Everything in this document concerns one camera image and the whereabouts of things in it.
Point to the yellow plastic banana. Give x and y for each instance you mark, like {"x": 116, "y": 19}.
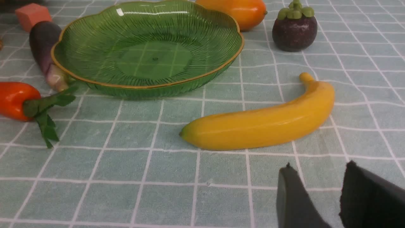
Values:
{"x": 265, "y": 126}

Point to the purple plastic eggplant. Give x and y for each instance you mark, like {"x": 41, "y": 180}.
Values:
{"x": 42, "y": 37}

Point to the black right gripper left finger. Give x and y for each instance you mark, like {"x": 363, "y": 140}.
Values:
{"x": 293, "y": 204}

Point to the orange yellow plastic mango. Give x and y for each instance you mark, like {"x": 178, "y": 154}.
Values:
{"x": 247, "y": 13}

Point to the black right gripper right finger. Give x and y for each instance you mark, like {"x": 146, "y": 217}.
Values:
{"x": 369, "y": 201}

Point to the dark purple plastic mangosteen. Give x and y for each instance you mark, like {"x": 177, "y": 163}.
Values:
{"x": 295, "y": 27}

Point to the green glass leaf plate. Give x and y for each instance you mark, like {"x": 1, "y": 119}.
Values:
{"x": 146, "y": 49}

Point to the orange foam cube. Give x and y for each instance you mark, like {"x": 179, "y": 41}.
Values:
{"x": 31, "y": 14}

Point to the orange plastic carrot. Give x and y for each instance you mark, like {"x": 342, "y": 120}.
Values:
{"x": 23, "y": 102}

